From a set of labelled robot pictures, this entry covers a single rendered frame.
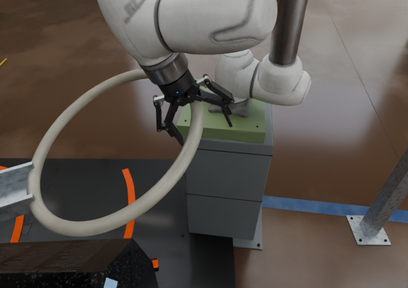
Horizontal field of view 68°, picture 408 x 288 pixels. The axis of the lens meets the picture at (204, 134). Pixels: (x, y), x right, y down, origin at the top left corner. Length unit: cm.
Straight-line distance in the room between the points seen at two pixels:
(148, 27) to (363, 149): 237
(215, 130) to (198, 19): 87
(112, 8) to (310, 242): 176
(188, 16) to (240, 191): 120
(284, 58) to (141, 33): 72
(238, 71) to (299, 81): 23
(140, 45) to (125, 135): 209
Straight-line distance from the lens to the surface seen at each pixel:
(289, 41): 111
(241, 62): 123
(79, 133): 275
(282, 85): 119
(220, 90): 69
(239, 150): 134
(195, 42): 47
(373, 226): 210
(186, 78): 63
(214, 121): 131
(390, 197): 188
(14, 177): 91
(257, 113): 138
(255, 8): 44
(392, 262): 215
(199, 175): 149
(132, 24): 53
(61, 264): 110
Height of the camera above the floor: 169
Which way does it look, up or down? 42 degrees down
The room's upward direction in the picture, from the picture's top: straight up
